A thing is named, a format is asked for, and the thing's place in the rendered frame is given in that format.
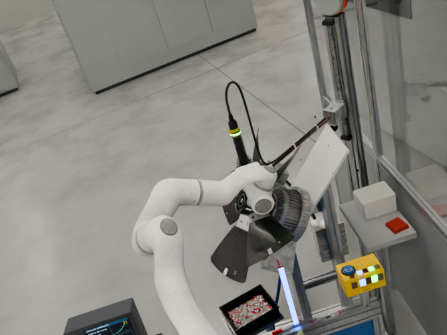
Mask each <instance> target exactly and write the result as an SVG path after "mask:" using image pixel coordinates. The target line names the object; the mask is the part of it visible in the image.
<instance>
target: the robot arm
mask: <svg viewBox="0 0 447 335"><path fill-rule="evenodd" d="M247 157H248V160H249V164H247V165H245V166H241V164H240V162H239V159H237V162H236V164H237V167H236V168H235V169H234V170H233V171H232V172H230V173H231V174H229V175H228V176H227V177H226V178H225V179H223V180H221V181H212V180H202V179H179V178H168V179H163V180H161V181H159V182H158V183H157V184H156V185H155V186H154V188H153V190H152V192H151V194H150V197H149V199H148V201H147V204H146V206H145V207H144V209H143V211H142V212H141V214H140V216H139V218H138V220H137V222H136V224H135V226H134V230H133V232H132V239H131V243H132V248H133V249H134V251H135V252H136V253H138V254H139V255H142V256H150V255H154V283H155V287H156V291H157V293H158V296H159V299H160V302H161V304H162V307H163V309H164V312H165V313H166V315H167V317H168V318H169V320H170V322H171V323H172V324H173V325H174V327H175V329H176V330H177V331H178V334H179V335H218V333H217V332H216V330H215V329H214V327H213V326H212V325H211V323H210V322H209V320H208V319H207V318H206V317H205V315H204V314H203V312H202V311H201V310H200V307H199V306H198V304H197V303H196V301H195V299H194V296H193V294H192V291H191V289H190V286H189V283H188V280H187V278H186V274H185V270H184V238H183V234H182V230H181V229H180V226H179V225H178V223H177V221H176V220H175V219H173V218H172V217H173V215H174V214H175V212H176V210H177V208H178V206H179V205H195V206H224V205H228V204H229V203H230V202H231V201H232V200H233V199H234V197H235V196H236V195H237V194H238V193H239V192H240V191H241V190H242V189H243V191H244V192H245V193H246V195H247V198H248V200H249V203H250V205H251V208H252V210H253V211H254V212H255V213H256V214H259V215H264V214H266V213H269V212H270V211H271V210H272V209H273V207H274V200H273V197H272V190H273V187H274V185H275V182H276V180H277V172H276V171H275V170H274V169H273V168H272V167H267V166H263V162H257V161H253V160H252V158H250V157H249V156H247Z"/></svg>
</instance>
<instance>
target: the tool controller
mask: <svg viewBox="0 0 447 335"><path fill-rule="evenodd" d="M63 335H148V334H147V331H146V329H145V327H144V324H143V322H142V319H141V317H140V314H139V312H138V309H137V307H136V305H135V302H134V299H133V298H128V299H126V300H122V301H120V302H116V303H114V304H110V305H108V306H104V307H102V308H98V309H96V310H91V311H89V312H85V313H83V314H79V315H77V316H73V317H71V318H69V319H68V320H67V324H66V326H65V330H64V332H63Z"/></svg>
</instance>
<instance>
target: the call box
mask: <svg viewBox="0 0 447 335"><path fill-rule="evenodd" d="M377 264H378V265H379V266H380V268H379V269H375V267H374V265H377ZM348 265H350V266H352V267H353V270H354V271H353V274H354V276H355V277H354V278H351V279H350V277H349V275H346V274H345V273H344V272H343V267H345V266H348ZM371 266H373V268H374V270H373V271H369V267H371ZM365 268H367V270H368V272H367V273H364V272H363V269H365ZM336 269H337V275H338V279H339V282H340V284H341V286H342V288H343V290H344V292H345V294H346V296H347V297H351V296H354V295H357V294H360V293H363V292H366V291H369V290H372V289H375V288H379V287H382V286H385V285H386V281H385V275H384V269H383V267H382V265H381V264H380V263H379V261H378V259H377V258H376V257H375V255H374V254H373V253H372V254H369V255H366V256H363V257H360V258H357V259H354V260H351V261H348V262H345V263H342V264H339V265H336ZM359 270H361V272H362V274H361V275H358V274H357V271H359ZM381 273H383V277H384V279H382V280H378V281H376V282H372V283H370V284H366V285H364V286H360V280H363V279H365V281H366V278H369V277H372V276H375V275H378V274H381ZM351 274H352V273H351ZM353 282H357V285H358V288H355V289H352V284H351V283H353Z"/></svg>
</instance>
